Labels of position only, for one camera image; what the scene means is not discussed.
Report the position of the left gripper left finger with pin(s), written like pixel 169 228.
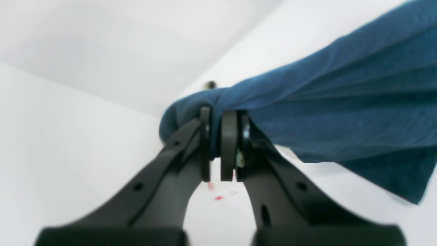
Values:
pixel 150 209

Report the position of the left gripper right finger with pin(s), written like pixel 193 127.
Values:
pixel 289 209

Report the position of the dark blue T-shirt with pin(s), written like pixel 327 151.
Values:
pixel 367 101

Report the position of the right table cable grommet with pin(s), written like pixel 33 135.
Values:
pixel 210 85

